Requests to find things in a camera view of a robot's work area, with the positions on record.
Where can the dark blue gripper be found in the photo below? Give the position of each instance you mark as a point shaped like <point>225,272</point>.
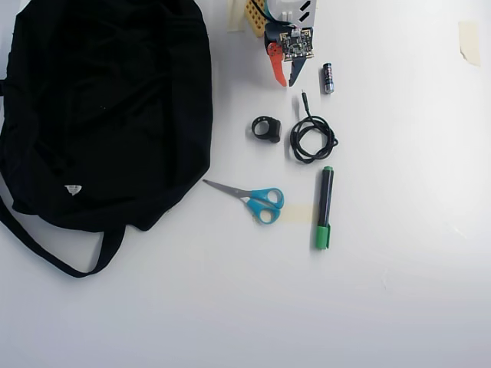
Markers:
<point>275,57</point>

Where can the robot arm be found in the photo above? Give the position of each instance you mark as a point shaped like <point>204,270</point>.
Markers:
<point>293,4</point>

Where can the black fabric bag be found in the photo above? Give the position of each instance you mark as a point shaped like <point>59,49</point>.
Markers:
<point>96,115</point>

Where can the black AA battery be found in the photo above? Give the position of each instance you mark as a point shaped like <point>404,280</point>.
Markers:
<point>328,78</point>

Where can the yellow perforated base block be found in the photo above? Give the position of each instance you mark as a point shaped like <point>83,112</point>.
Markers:
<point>255,21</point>

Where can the beige tape beside base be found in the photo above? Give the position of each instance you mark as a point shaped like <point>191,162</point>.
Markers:
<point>234,17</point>

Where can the green and black marker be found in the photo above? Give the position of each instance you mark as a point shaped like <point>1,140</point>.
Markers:
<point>325,191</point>

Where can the small beige tape strip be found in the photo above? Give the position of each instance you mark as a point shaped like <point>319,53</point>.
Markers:
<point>299,214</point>

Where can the large beige tape strip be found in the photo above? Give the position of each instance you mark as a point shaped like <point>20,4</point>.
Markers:
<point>470,42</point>

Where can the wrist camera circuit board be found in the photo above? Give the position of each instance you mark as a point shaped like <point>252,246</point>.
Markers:
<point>298,44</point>

